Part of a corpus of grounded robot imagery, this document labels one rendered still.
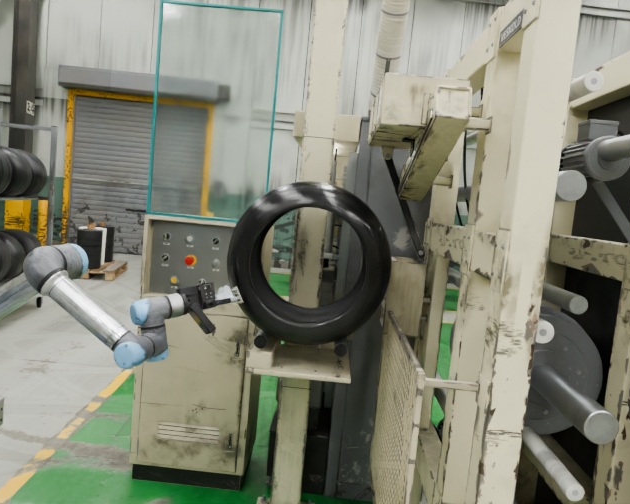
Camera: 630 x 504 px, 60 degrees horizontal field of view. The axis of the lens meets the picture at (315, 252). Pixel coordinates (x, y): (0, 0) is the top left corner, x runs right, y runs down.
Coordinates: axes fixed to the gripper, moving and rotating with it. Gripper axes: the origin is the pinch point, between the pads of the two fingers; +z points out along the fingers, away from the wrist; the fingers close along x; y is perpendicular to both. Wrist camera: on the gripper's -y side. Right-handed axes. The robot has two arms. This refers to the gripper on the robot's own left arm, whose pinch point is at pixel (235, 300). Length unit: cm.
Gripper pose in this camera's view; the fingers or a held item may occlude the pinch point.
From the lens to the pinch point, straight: 188.6
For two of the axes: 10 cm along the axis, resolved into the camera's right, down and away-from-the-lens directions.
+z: 7.8, -1.2, 6.1
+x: -5.8, 2.1, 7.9
